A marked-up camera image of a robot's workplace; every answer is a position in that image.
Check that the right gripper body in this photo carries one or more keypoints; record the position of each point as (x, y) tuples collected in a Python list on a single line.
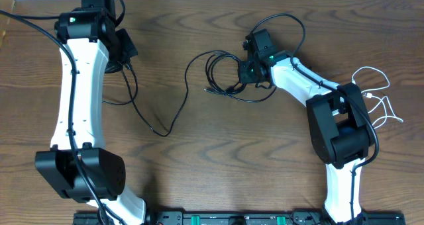
[(248, 72)]

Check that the wooden side panel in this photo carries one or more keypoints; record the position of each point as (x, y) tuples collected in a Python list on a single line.
[(8, 6)]

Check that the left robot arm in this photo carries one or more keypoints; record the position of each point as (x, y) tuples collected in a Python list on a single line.
[(77, 165)]

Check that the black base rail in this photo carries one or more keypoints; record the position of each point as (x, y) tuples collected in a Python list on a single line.
[(296, 217)]

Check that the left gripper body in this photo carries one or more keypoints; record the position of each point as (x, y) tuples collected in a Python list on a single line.
[(124, 52)]

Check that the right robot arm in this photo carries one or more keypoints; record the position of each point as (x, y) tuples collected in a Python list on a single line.
[(339, 126)]

